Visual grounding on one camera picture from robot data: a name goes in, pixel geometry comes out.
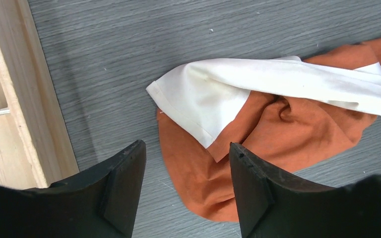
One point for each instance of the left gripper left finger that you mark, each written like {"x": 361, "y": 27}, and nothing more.
{"x": 99, "y": 202}

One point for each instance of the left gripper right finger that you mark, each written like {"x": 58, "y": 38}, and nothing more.
{"x": 274, "y": 203}

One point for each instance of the orange white underwear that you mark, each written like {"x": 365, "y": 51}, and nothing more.
{"x": 289, "y": 111}

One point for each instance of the wooden compartment tray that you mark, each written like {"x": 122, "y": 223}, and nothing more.
{"x": 35, "y": 149}

